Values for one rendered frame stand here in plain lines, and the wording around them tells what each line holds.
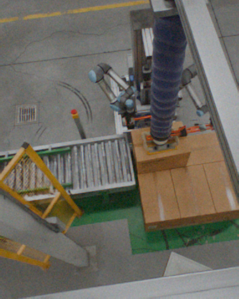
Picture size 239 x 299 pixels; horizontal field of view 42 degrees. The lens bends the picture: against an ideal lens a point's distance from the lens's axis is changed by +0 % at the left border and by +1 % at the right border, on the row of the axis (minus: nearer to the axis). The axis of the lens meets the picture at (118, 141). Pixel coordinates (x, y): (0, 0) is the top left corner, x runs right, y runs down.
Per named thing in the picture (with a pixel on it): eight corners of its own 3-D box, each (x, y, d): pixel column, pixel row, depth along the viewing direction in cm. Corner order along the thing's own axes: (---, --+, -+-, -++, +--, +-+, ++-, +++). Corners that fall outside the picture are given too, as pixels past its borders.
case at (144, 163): (137, 174, 373) (137, 162, 337) (131, 145, 391) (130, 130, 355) (186, 165, 373) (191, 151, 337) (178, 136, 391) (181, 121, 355)
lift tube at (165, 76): (152, 123, 282) (157, 10, 171) (147, 101, 293) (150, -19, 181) (178, 118, 282) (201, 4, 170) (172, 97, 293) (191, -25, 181)
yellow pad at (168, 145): (147, 155, 340) (147, 153, 335) (145, 147, 344) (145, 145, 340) (177, 149, 340) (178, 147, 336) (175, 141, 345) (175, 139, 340)
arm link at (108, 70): (103, 61, 333) (135, 93, 334) (96, 67, 330) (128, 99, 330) (104, 56, 322) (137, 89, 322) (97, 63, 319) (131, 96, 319)
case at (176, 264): (155, 296, 307) (157, 296, 272) (168, 256, 323) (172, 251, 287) (215, 324, 293) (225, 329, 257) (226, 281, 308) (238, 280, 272)
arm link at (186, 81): (178, 73, 295) (203, 117, 304) (187, 68, 297) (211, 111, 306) (173, 75, 306) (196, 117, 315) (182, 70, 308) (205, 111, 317)
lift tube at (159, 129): (152, 142, 323) (155, 82, 230) (148, 124, 333) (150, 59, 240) (173, 139, 323) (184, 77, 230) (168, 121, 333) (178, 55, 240)
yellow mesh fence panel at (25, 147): (46, 271, 383) (-48, 251, 196) (40, 267, 386) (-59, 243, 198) (84, 210, 413) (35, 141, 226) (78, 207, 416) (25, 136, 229)
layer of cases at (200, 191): (145, 230, 382) (145, 223, 347) (133, 156, 427) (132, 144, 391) (241, 215, 381) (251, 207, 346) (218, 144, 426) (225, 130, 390)
